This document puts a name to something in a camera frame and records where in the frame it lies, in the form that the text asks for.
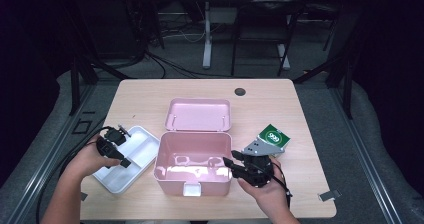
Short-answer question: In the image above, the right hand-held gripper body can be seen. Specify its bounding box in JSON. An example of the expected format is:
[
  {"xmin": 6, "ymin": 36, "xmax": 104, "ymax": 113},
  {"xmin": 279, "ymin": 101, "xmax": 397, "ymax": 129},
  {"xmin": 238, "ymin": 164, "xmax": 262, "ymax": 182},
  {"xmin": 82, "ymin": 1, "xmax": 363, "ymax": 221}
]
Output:
[{"xmin": 241, "ymin": 138, "xmax": 288, "ymax": 188}]

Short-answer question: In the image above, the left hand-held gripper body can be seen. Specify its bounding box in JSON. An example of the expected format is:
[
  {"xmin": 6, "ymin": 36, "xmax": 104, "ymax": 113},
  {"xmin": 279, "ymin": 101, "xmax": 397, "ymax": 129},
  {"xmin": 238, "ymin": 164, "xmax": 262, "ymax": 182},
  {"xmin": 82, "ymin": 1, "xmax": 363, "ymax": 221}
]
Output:
[{"xmin": 96, "ymin": 124, "xmax": 132, "ymax": 160}]

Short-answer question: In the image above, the white divided tray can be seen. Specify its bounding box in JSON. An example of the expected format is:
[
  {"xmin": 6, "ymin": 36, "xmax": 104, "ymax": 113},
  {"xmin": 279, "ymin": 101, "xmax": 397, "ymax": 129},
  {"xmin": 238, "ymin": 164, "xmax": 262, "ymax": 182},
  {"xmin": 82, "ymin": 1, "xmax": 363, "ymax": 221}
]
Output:
[{"xmin": 92, "ymin": 125, "xmax": 161, "ymax": 195}]

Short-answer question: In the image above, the green and white carton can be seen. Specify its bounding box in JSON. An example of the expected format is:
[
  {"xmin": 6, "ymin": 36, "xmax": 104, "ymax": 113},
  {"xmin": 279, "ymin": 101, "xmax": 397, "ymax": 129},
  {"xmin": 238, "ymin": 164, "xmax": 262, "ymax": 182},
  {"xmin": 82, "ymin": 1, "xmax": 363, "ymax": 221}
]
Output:
[{"xmin": 256, "ymin": 123, "xmax": 291, "ymax": 158}]

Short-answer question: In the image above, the pink storage box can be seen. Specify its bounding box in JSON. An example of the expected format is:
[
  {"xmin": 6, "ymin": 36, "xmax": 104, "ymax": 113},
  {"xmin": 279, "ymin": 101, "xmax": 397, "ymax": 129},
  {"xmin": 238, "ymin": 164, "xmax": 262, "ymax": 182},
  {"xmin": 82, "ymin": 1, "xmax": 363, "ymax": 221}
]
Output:
[{"xmin": 153, "ymin": 97, "xmax": 233, "ymax": 197}]

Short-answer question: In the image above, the person's left hand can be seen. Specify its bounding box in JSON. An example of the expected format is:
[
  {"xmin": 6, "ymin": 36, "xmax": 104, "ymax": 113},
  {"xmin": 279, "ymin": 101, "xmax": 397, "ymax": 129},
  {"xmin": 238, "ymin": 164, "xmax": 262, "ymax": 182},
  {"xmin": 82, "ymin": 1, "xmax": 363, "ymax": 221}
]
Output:
[{"xmin": 68, "ymin": 133, "xmax": 123, "ymax": 181}]

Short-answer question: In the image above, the person's right hand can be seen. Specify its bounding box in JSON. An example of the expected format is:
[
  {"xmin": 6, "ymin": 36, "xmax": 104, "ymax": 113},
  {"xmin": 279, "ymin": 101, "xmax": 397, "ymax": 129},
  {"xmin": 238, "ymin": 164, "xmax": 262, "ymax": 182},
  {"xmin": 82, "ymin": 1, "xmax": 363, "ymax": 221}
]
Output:
[{"xmin": 237, "ymin": 157, "xmax": 292, "ymax": 218}]

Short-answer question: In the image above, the white desk with metal legs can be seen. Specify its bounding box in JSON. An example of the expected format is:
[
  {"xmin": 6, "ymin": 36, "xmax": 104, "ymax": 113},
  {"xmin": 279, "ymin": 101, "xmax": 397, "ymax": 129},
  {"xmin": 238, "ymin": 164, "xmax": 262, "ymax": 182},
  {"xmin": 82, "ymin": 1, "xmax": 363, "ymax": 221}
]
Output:
[{"xmin": 183, "ymin": 0, "xmax": 334, "ymax": 71}]

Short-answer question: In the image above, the black chair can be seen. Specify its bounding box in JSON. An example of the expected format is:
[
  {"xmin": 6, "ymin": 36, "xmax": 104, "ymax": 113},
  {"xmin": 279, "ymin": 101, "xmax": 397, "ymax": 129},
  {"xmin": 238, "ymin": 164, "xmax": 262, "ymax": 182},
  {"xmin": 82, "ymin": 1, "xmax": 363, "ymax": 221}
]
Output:
[{"xmin": 230, "ymin": 0, "xmax": 306, "ymax": 78}]

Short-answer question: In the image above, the left hand-held gripper cable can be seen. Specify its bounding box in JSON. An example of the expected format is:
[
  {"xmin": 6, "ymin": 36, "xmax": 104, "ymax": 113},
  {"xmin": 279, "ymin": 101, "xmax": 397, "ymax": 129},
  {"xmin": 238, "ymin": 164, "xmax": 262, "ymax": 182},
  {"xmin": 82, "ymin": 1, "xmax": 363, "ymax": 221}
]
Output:
[{"xmin": 35, "ymin": 125, "xmax": 116, "ymax": 224}]

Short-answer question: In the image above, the hand-held gripper cable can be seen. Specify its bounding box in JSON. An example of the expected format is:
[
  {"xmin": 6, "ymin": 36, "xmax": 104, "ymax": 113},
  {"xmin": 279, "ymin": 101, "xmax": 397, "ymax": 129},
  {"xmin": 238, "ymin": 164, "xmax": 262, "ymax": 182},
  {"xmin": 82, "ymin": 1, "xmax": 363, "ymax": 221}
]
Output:
[
  {"xmin": 35, "ymin": 125, "xmax": 116, "ymax": 224},
  {"xmin": 273, "ymin": 160, "xmax": 294, "ymax": 209}
]

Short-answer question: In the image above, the right hand-held gripper cable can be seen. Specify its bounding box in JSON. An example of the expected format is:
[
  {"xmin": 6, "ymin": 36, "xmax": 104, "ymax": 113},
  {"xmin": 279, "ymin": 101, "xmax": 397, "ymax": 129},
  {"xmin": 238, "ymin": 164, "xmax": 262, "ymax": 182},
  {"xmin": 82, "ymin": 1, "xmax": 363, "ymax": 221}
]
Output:
[{"xmin": 273, "ymin": 160, "xmax": 294, "ymax": 209}]

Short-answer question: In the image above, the aluminium floor rail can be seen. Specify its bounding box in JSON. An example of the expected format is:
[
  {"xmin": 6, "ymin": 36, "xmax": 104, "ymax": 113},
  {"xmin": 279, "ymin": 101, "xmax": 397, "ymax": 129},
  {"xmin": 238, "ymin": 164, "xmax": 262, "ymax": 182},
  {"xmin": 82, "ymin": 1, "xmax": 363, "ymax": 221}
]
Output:
[
  {"xmin": 329, "ymin": 87, "xmax": 403, "ymax": 224},
  {"xmin": 6, "ymin": 83, "xmax": 98, "ymax": 224}
]

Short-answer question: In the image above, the black frame post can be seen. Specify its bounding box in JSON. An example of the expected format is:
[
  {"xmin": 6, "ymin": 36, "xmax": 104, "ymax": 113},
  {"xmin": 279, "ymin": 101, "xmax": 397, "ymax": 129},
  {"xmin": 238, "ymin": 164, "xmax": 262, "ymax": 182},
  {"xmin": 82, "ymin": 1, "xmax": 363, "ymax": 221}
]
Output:
[{"xmin": 68, "ymin": 57, "xmax": 83, "ymax": 117}]

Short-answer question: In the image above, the black floor cable bundle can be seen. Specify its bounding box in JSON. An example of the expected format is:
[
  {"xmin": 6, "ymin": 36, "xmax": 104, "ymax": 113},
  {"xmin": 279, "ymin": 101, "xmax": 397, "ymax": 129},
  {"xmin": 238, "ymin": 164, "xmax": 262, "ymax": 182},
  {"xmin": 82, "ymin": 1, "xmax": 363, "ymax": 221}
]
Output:
[{"xmin": 143, "ymin": 48, "xmax": 234, "ymax": 80}]

